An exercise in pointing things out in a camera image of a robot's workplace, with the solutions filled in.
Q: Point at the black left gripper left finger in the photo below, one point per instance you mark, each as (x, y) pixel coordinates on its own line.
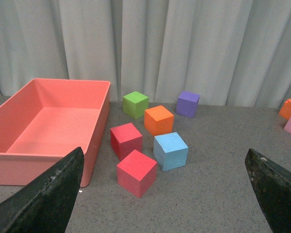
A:
(45, 204)

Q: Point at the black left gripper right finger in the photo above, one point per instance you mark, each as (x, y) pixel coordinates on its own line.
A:
(272, 186)

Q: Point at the orange foam cube right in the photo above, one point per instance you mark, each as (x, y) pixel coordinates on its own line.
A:
(285, 110)

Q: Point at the orange foam cube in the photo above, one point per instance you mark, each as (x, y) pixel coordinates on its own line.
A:
(158, 120)
(285, 110)

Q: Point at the pink plastic bin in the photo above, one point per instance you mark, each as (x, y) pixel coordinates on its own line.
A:
(47, 119)

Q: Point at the red foam cube front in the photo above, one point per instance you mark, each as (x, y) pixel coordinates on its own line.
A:
(136, 173)

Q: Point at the dark red foam cube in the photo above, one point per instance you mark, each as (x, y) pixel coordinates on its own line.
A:
(124, 139)

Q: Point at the light blue foam cube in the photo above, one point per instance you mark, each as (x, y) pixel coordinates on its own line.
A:
(170, 151)

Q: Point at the purple foam cube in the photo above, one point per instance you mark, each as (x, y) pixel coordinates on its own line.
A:
(187, 104)

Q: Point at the green foam cube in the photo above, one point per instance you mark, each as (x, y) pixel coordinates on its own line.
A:
(135, 104)

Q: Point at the orange foam cube centre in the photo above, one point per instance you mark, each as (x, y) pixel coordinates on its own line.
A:
(158, 120)

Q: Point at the grey curtain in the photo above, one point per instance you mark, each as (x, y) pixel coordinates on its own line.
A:
(230, 52)

